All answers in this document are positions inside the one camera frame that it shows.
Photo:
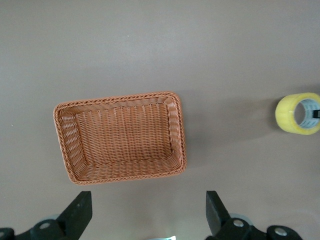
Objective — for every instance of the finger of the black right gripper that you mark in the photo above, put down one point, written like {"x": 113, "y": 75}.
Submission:
{"x": 317, "y": 114}

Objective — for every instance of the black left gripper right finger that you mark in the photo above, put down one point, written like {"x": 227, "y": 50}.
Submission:
{"x": 220, "y": 220}

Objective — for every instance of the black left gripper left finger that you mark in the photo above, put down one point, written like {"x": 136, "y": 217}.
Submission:
{"x": 72, "y": 220}

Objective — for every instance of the yellow clear tape roll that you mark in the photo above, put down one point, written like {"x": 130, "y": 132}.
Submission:
{"x": 285, "y": 112}

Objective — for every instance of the brown woven basket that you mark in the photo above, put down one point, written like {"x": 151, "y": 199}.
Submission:
{"x": 125, "y": 135}

